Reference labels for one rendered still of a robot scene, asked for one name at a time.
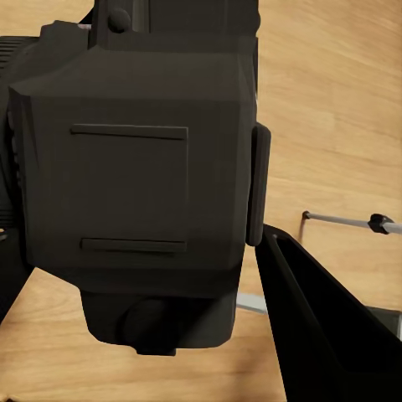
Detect camera tripod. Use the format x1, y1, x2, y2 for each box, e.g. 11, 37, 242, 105
236, 211, 402, 342

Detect digital camera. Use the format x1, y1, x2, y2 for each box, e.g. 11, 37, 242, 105
0, 0, 271, 356

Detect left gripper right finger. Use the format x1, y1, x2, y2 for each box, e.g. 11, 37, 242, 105
255, 224, 402, 402

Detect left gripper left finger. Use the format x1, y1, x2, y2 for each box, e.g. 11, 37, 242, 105
0, 226, 35, 322

